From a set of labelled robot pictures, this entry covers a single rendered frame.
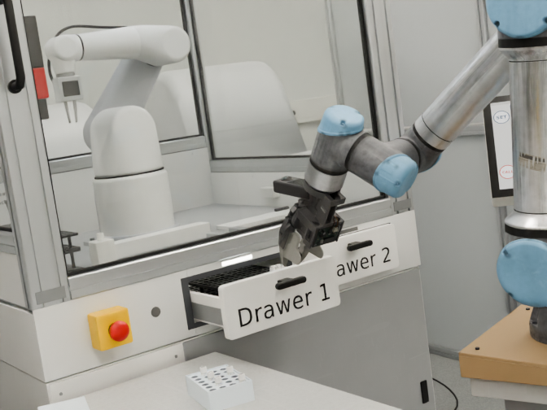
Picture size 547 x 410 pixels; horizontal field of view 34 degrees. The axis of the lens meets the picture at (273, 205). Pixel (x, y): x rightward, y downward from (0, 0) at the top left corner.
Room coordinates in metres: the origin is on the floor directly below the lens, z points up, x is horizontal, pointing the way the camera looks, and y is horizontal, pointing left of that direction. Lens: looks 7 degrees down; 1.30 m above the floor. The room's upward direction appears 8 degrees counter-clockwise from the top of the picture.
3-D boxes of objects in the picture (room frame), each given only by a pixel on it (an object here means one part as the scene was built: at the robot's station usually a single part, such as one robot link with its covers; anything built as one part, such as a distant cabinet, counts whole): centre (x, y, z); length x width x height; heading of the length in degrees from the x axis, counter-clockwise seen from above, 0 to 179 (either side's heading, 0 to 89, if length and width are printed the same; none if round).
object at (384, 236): (2.10, -0.17, 0.87); 0.29 x 0.02 x 0.11; 125
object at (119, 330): (1.69, 0.33, 0.88); 0.04 x 0.03 x 0.04; 125
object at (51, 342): (2.34, 0.33, 0.87); 1.02 x 0.95 x 0.14; 125
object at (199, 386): (1.55, 0.14, 0.78); 0.12 x 0.08 x 0.04; 24
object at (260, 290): (1.80, 0.01, 0.87); 0.29 x 0.02 x 0.11; 125
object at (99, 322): (1.72, 0.35, 0.88); 0.07 x 0.05 x 0.07; 125
